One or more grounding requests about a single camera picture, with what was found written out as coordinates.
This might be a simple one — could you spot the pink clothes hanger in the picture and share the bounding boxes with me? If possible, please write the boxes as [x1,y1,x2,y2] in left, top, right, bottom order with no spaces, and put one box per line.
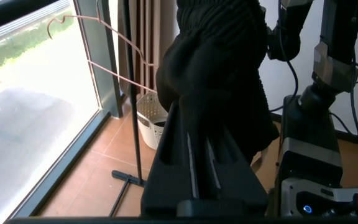
[47,0,158,94]

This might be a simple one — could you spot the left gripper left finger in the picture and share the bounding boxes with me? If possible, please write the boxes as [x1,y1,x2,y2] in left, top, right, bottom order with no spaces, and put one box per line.
[140,101,198,217]

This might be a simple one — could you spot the black shorts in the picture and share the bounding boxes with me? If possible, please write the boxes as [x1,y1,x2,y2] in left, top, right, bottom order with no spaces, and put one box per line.
[155,0,281,200]

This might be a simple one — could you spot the black clothes rack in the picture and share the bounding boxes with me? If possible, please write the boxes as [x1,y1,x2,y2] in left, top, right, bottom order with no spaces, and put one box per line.
[109,0,146,218]

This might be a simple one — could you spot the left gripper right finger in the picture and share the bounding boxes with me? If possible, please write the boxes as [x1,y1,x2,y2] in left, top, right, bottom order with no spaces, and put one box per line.
[206,130,269,217]

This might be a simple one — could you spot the white laundry basket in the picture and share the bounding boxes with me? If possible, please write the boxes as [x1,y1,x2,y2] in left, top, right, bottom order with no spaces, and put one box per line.
[136,91,169,151]

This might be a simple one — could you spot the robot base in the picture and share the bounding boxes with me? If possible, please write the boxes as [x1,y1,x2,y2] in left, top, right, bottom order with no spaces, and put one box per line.
[265,93,358,218]

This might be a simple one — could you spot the beige curtain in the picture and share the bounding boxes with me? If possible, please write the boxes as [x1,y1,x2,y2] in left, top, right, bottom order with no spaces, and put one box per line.
[116,0,180,97]

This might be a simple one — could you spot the black cable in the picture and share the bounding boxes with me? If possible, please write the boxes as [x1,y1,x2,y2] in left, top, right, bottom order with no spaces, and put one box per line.
[268,0,300,113]
[349,51,358,138]

